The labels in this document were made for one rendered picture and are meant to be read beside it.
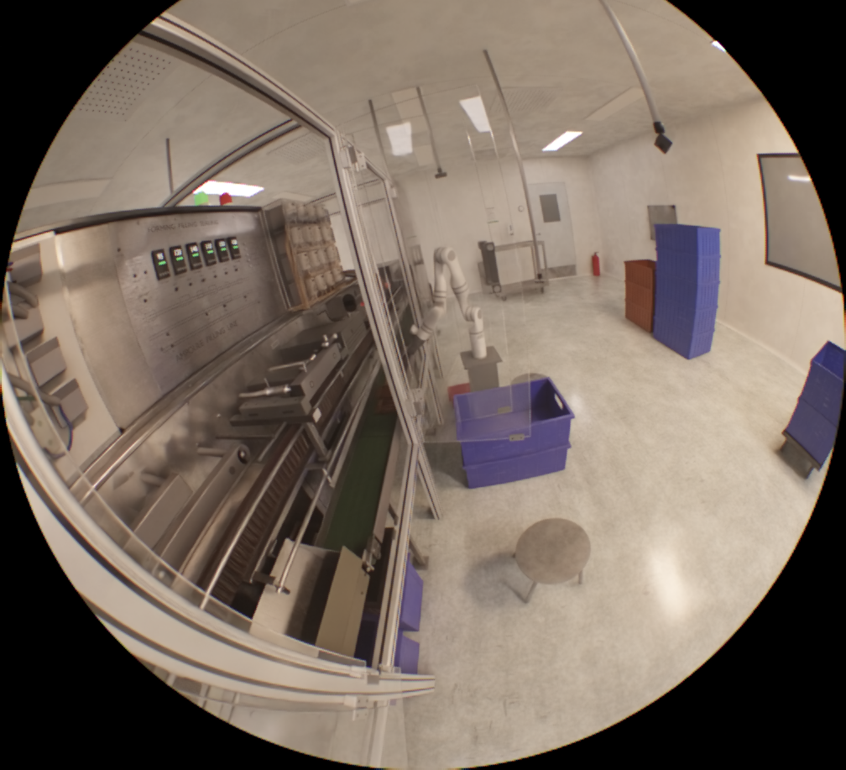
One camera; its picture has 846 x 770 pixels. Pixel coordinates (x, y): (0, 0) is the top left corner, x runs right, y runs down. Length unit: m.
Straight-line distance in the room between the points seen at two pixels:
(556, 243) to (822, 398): 5.55
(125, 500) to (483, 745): 1.34
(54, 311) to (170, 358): 0.40
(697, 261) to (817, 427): 1.68
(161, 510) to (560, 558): 1.19
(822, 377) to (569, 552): 1.79
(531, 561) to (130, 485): 1.25
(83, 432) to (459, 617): 1.40
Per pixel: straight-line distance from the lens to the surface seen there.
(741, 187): 4.10
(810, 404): 2.28
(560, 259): 6.39
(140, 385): 0.89
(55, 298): 0.84
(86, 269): 0.90
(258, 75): 0.64
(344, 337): 1.06
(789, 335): 3.89
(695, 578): 1.63
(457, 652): 1.36
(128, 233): 0.98
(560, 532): 1.24
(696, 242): 2.85
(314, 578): 0.77
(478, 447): 1.45
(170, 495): 0.62
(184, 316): 1.00
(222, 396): 0.96
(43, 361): 0.75
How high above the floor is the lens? 1.34
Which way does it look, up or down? 22 degrees down
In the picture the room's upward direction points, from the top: 13 degrees counter-clockwise
